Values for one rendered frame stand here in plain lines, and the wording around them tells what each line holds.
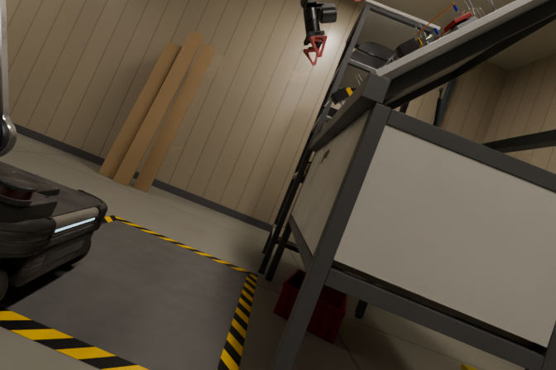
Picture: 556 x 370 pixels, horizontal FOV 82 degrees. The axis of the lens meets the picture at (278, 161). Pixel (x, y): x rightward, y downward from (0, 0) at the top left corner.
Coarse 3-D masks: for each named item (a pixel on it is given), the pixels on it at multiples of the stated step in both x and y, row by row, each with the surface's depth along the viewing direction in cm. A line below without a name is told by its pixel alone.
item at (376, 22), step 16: (368, 0) 204; (368, 16) 218; (384, 16) 208; (400, 16) 205; (352, 32) 241; (368, 32) 237; (384, 32) 230; (400, 32) 222; (416, 32) 215; (432, 32) 204; (352, 48) 203; (352, 64) 203; (336, 80) 201; (352, 80) 233; (320, 112) 256; (400, 112) 200; (320, 128) 199; (304, 160) 198; (304, 176) 201; (288, 192) 251; (288, 208) 196; (272, 240) 194; (288, 240) 198
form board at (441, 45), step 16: (528, 0) 78; (544, 0) 88; (496, 16) 77; (512, 16) 86; (464, 32) 77; (480, 32) 87; (432, 48) 77; (448, 48) 87; (400, 64) 76; (416, 64) 85; (432, 80) 171; (400, 96) 170
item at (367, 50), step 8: (360, 48) 211; (368, 48) 211; (376, 48) 211; (384, 48) 211; (352, 56) 210; (360, 56) 210; (368, 56) 210; (376, 56) 211; (384, 56) 211; (368, 64) 210; (376, 64) 210; (384, 64) 211
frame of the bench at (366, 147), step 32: (416, 128) 75; (352, 160) 76; (480, 160) 75; (512, 160) 75; (352, 192) 74; (288, 224) 186; (320, 256) 73; (320, 288) 72; (352, 288) 73; (384, 288) 75; (288, 320) 75; (416, 320) 72; (448, 320) 72; (288, 352) 71; (512, 352) 72; (544, 352) 72
